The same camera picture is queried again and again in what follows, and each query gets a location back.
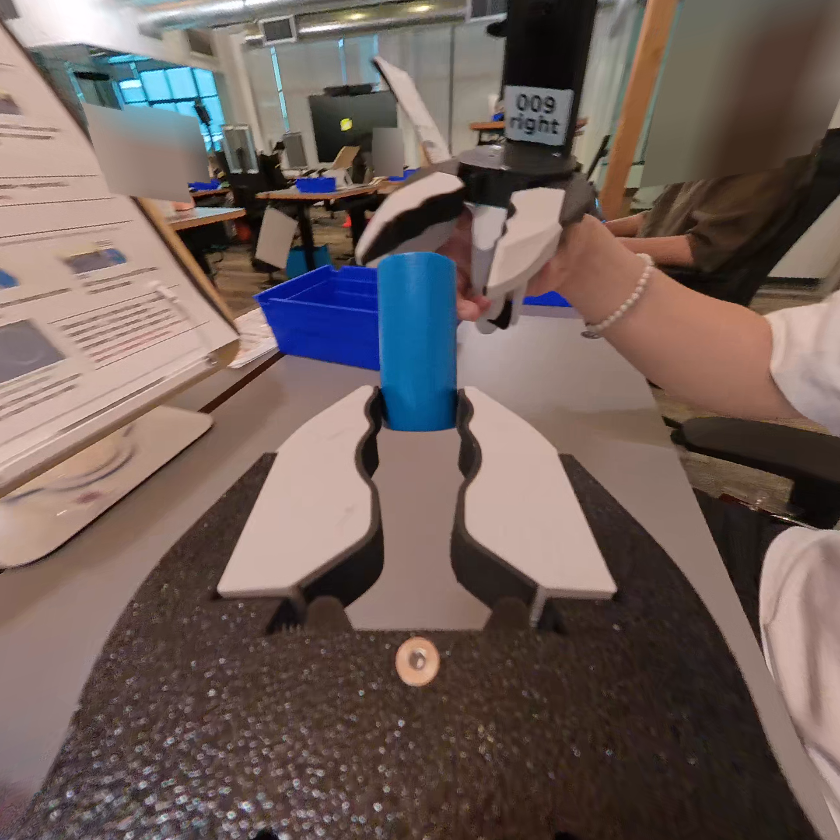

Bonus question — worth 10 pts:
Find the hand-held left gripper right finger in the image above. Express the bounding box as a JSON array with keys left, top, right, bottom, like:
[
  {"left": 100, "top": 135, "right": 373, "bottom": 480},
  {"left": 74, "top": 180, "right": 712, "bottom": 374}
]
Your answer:
[{"left": 451, "top": 386, "right": 619, "bottom": 625}]

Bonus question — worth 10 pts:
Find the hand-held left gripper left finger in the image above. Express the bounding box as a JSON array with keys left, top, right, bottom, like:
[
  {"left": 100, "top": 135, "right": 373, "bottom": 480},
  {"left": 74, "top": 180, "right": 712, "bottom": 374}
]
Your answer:
[{"left": 217, "top": 385, "right": 385, "bottom": 602}]

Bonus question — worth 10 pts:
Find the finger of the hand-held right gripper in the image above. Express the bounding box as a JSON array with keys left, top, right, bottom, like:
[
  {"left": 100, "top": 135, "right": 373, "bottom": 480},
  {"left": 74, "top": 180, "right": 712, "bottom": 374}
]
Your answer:
[
  {"left": 354, "top": 171, "right": 468, "bottom": 267},
  {"left": 471, "top": 187, "right": 567, "bottom": 334}
]

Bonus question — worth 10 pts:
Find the blue cylinder block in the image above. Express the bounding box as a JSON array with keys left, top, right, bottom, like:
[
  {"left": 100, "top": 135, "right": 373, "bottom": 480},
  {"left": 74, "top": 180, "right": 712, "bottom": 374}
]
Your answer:
[{"left": 377, "top": 252, "right": 459, "bottom": 433}]

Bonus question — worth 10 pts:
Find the person's right forearm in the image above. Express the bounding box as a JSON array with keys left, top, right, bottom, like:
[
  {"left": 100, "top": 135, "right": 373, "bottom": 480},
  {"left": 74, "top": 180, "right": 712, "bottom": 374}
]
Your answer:
[{"left": 584, "top": 259, "right": 802, "bottom": 424}]

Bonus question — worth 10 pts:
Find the person's right hand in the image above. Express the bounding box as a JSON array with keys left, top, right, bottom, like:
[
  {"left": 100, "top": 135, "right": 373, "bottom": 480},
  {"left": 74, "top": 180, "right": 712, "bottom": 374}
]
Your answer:
[{"left": 456, "top": 213, "right": 647, "bottom": 326}]

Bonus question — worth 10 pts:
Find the wooden instruction sheet stand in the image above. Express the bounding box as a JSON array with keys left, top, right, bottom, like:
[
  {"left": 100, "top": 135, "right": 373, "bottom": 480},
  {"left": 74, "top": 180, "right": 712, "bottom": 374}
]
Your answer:
[
  {"left": 371, "top": 56, "right": 455, "bottom": 166},
  {"left": 0, "top": 20, "right": 241, "bottom": 571}
]

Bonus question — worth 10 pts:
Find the large black screen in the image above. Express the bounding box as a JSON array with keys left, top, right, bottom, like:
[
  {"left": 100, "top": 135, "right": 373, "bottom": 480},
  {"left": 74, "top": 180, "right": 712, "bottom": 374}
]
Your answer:
[{"left": 308, "top": 88, "right": 400, "bottom": 165}]

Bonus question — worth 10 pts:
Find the blue bag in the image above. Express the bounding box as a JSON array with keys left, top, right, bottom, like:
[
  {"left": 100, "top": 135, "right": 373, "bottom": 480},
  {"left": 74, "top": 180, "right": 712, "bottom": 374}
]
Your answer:
[{"left": 287, "top": 245, "right": 333, "bottom": 280}]

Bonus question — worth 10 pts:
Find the grey hanging panel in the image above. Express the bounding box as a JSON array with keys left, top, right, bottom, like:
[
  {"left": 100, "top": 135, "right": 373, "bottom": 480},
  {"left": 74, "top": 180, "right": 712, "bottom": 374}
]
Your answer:
[{"left": 254, "top": 208, "right": 300, "bottom": 270}]

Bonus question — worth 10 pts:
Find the printed paper sheet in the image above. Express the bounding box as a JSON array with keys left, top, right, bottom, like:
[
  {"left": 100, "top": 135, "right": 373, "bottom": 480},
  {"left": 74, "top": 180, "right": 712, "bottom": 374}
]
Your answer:
[{"left": 226, "top": 307, "right": 284, "bottom": 370}]

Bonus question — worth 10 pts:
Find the wooden post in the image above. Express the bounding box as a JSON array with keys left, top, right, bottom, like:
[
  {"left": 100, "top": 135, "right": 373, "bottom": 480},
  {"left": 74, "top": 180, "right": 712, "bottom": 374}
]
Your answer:
[{"left": 599, "top": 0, "right": 681, "bottom": 221}]

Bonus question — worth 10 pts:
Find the white pearl bracelet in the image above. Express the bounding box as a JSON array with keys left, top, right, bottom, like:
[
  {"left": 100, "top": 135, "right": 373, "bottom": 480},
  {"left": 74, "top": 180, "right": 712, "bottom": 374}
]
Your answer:
[{"left": 581, "top": 252, "right": 656, "bottom": 340}]

